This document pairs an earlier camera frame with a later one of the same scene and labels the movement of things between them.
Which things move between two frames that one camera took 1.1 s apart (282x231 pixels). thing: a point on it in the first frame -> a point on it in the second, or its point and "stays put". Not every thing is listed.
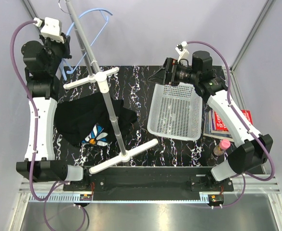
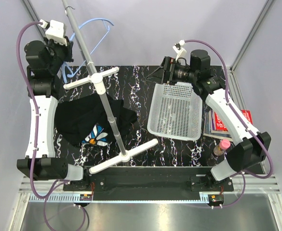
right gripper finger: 159,76 stays put
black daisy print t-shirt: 85,120 stays put
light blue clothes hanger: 105,14 -> 107,22
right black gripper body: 179,74 stays put
